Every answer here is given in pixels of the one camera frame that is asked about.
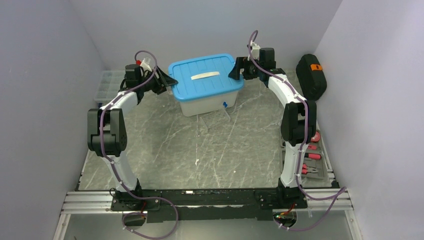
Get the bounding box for clear compartment organizer box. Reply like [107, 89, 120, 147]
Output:
[93, 70, 125, 104]

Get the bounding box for red tape measure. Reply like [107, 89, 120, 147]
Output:
[311, 130, 321, 143]

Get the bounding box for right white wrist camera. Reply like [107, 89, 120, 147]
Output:
[248, 41, 261, 60]

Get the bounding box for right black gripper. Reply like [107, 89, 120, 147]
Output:
[228, 57, 263, 81]

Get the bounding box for grey tool set tray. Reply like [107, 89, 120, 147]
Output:
[301, 137, 328, 180]

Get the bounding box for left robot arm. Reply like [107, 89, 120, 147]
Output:
[87, 62, 178, 210]

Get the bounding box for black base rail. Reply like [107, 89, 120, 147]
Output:
[110, 187, 308, 223]

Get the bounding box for red pliers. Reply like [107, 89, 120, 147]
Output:
[301, 163, 319, 175]

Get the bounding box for white plastic bin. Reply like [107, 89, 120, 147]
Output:
[179, 91, 239, 117]

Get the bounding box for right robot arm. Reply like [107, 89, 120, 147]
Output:
[228, 46, 317, 188]

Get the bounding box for red handled screwdriver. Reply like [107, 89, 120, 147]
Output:
[304, 153, 322, 160]

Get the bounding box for clear test tube rack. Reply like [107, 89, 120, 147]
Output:
[198, 108, 231, 132]

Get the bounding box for black tool case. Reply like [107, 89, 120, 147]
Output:
[295, 54, 328, 101]

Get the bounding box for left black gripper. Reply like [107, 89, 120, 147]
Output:
[139, 66, 179, 96]

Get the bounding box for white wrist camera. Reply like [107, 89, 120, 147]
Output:
[135, 57, 155, 72]
[248, 41, 261, 60]

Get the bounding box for blue plastic tray lid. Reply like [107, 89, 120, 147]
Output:
[168, 53, 244, 102]

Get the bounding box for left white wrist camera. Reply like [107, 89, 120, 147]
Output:
[135, 57, 155, 72]

